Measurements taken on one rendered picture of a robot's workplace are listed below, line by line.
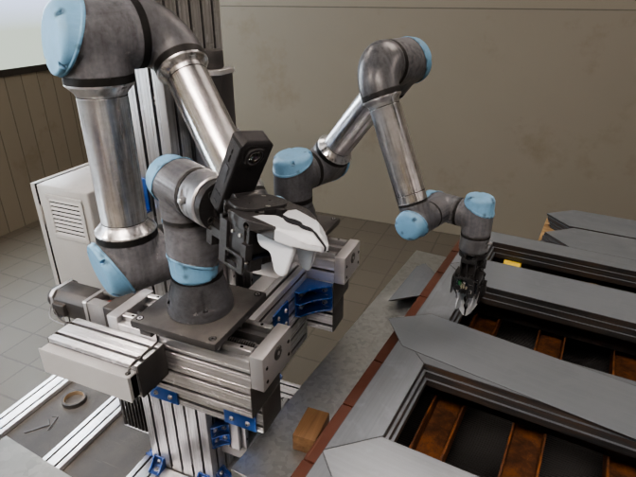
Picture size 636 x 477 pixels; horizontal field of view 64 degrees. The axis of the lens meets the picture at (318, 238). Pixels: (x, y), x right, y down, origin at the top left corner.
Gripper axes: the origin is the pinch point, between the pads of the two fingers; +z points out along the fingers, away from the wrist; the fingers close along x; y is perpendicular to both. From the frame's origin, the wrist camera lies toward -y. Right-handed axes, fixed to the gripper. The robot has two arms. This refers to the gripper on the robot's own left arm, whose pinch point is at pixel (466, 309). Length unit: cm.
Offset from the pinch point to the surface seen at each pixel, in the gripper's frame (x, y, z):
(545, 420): 25.7, 28.4, 4.4
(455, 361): 3.4, 22.5, 0.8
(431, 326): -6.3, 11.7, 0.7
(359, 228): -129, -212, 88
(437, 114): -82, -236, -3
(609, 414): 37.3, 23.8, 0.8
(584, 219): 24, -95, 3
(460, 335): 1.7, 11.6, 0.8
